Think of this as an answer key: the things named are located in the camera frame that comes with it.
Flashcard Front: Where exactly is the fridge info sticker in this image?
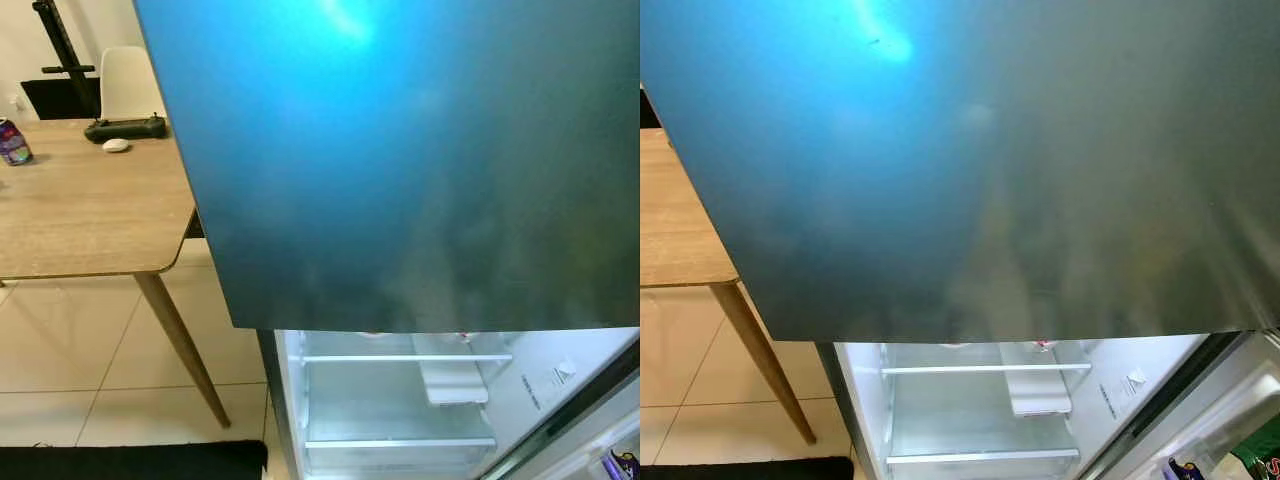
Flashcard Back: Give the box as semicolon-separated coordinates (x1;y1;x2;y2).
1098;368;1151;421
518;358;579;411

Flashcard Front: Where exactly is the glass fridge shelf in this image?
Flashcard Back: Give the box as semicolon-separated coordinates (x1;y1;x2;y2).
878;345;1093;377
885;405;1081;463
298;335;515;366
303;395;498;449

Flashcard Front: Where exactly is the wooden table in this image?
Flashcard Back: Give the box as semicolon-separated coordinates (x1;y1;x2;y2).
0;118;233;429
640;128;819;446

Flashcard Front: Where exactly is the black floor mat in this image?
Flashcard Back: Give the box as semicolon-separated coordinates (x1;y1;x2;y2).
0;440;269;480
640;457;855;480

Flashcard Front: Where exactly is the black handheld controller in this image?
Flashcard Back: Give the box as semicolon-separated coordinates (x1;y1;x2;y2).
84;114;169;144

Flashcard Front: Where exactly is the white plastic chair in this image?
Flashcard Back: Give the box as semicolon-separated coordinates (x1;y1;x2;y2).
98;46;156;121

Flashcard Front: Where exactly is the black stand pole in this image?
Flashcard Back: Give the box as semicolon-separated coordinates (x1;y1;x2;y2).
32;0;101;119

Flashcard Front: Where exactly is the small black foam board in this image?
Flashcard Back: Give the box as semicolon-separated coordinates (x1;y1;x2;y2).
20;78;101;121

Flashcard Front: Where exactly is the purple soda can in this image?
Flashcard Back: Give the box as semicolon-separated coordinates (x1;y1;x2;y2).
0;118;34;167

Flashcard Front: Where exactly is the green snack packet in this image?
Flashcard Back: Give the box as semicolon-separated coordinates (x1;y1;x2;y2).
1210;438;1280;480

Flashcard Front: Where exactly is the white fridge air duct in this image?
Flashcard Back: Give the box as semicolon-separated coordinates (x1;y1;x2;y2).
995;343;1073;418
413;333;491;407

